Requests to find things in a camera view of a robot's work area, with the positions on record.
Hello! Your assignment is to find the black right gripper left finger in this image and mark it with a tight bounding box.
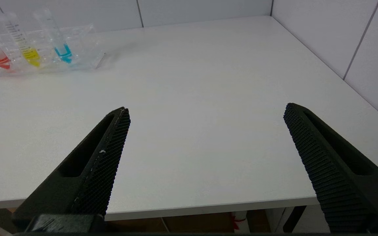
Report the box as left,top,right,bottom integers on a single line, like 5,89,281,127
12,107,131,230

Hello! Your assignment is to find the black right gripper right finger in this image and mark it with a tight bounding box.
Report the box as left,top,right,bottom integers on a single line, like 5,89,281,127
283,103,378,232

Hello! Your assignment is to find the test tube with blue pigment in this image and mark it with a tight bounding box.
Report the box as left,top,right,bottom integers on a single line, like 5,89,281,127
33,8,74,64

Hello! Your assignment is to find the test tube with yellow pigment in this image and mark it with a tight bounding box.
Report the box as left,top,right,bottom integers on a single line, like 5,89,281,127
0,12,42,68

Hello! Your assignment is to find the clear acrylic test tube rack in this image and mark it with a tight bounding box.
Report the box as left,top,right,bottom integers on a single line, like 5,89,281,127
0,24,106,78

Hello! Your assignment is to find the black table leg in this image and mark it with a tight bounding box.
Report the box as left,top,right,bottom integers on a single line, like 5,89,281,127
283,206,307,233

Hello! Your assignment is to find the white object with red ribbon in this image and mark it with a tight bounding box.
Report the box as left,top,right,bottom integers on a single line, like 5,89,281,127
230,211,250,233

